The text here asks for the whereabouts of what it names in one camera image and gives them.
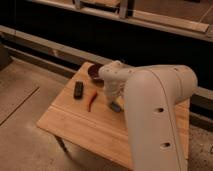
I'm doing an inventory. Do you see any black rectangular block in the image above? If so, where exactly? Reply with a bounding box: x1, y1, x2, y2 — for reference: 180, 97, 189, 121
74, 81, 83, 99

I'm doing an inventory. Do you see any metal table leg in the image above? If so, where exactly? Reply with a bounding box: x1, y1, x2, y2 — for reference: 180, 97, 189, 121
55, 136, 68, 153

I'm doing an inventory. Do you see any wooden table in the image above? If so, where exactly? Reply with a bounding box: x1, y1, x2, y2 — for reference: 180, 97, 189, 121
36, 60, 191, 169

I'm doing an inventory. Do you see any dark red bowl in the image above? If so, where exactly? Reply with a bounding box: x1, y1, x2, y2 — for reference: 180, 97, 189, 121
87, 64, 102, 83

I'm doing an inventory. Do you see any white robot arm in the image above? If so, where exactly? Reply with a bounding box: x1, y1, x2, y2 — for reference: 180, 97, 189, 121
98, 61, 198, 171

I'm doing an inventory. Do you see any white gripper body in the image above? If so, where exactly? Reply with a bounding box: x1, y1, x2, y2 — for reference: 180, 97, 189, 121
104, 83, 124, 103

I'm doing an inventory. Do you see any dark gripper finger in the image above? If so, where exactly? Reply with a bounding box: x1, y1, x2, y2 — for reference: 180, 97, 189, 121
110, 102, 122, 113

